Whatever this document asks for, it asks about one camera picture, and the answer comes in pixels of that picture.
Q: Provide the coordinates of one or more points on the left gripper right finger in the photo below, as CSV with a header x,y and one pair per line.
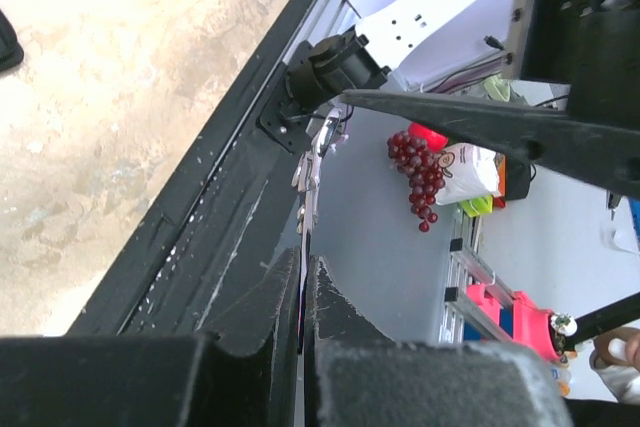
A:
x,y
356,376

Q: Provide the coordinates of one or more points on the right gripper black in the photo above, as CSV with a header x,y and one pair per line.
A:
x,y
592,46

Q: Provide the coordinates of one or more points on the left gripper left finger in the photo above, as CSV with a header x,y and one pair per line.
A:
x,y
239,369

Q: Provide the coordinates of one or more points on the black zip tool case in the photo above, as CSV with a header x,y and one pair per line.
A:
x,y
11,52

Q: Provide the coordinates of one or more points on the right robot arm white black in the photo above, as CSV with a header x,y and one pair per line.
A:
x,y
362,57

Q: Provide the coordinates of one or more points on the black small box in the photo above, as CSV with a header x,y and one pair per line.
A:
x,y
518,180

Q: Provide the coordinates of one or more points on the white printed bag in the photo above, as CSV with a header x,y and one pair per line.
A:
x,y
470,172

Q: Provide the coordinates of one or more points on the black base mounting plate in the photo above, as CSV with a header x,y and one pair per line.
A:
x,y
131,274

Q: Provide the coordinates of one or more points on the red apple toy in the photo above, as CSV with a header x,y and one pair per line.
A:
x,y
433,140

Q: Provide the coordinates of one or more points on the pink plastic object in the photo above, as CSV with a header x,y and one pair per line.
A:
x,y
523,322

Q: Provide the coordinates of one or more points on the red grape bunch toy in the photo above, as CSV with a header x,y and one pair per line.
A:
x,y
412,157

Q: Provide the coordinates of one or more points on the aluminium frame rail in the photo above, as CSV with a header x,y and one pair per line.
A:
x,y
324,19

